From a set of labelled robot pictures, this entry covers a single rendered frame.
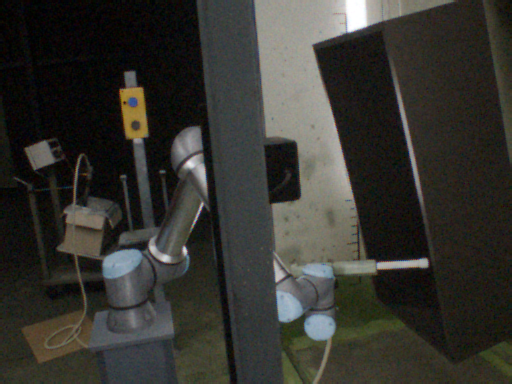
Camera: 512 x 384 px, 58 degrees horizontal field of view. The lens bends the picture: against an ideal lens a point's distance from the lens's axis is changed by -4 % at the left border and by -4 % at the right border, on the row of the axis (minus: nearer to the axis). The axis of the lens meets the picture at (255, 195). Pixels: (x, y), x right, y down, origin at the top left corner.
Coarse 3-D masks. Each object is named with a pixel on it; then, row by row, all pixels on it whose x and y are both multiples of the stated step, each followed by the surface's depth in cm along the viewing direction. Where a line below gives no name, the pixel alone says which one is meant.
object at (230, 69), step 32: (224, 0) 45; (224, 32) 46; (224, 64) 47; (256, 64) 47; (224, 96) 47; (256, 96) 48; (224, 128) 48; (256, 128) 48; (224, 160) 48; (256, 160) 49; (224, 192) 49; (256, 192) 50; (224, 224) 50; (256, 224) 50; (224, 256) 53; (256, 256) 51; (256, 288) 51; (256, 320) 52; (256, 352) 53
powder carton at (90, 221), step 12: (72, 204) 366; (96, 204) 404; (108, 204) 404; (60, 216) 367; (72, 216) 363; (84, 216) 365; (96, 216) 366; (108, 216) 369; (120, 216) 400; (72, 228) 369; (84, 228) 369; (96, 228) 364; (108, 228) 387; (72, 240) 371; (84, 240) 371; (96, 240) 372; (108, 240) 398; (84, 252) 373; (96, 252) 374
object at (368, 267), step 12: (300, 264) 172; (336, 264) 169; (348, 264) 167; (360, 264) 166; (372, 264) 165; (384, 264) 165; (396, 264) 164; (408, 264) 163; (420, 264) 162; (300, 276) 171; (336, 276) 169
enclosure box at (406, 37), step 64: (320, 64) 194; (384, 64) 201; (448, 64) 142; (384, 128) 206; (448, 128) 146; (384, 192) 212; (448, 192) 151; (384, 256) 218; (448, 256) 155; (448, 320) 160
